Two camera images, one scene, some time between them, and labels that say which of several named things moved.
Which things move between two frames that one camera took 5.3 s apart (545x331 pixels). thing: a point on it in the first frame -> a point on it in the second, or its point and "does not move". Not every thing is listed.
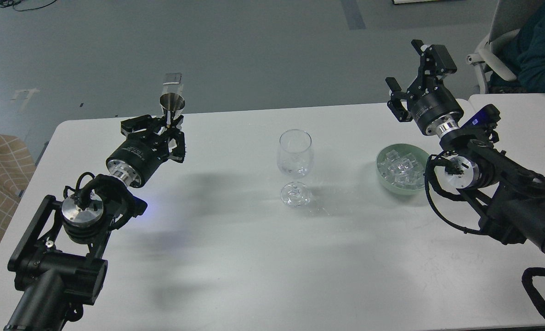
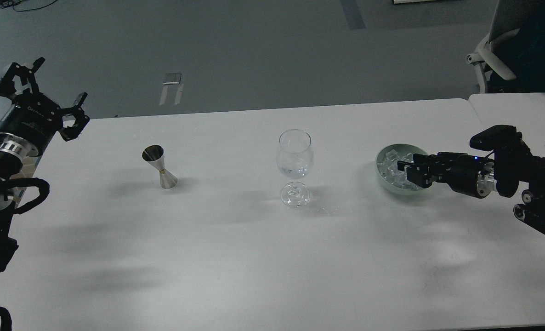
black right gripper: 436,110 -> 470,175
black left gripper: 133,159 -> 27,127
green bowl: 400,168 does not move
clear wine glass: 295,158 does not move
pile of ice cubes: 402,170 does not move
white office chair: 505,23 does not move
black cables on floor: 4,3 does not move
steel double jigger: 173,102 -> 155,154
